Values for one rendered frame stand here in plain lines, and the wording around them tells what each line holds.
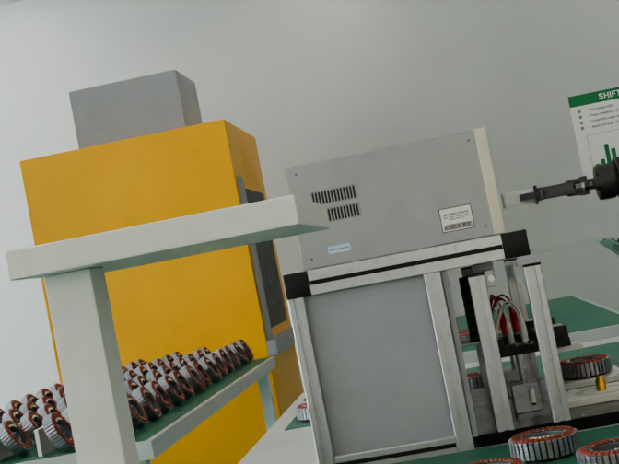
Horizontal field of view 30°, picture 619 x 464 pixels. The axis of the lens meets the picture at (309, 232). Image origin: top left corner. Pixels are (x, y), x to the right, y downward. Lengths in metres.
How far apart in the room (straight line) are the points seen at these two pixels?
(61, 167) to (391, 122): 2.50
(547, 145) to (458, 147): 5.46
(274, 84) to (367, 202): 5.58
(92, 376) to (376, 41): 6.41
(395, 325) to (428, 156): 0.34
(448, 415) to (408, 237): 0.35
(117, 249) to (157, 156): 4.59
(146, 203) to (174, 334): 0.69
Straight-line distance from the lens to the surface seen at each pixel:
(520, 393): 2.25
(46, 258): 1.37
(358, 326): 2.07
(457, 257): 2.04
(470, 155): 2.19
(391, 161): 2.19
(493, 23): 7.73
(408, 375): 2.07
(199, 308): 5.87
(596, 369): 2.49
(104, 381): 1.42
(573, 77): 7.71
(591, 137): 7.68
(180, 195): 5.89
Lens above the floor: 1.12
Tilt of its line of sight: 2 degrees up
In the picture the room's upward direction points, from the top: 11 degrees counter-clockwise
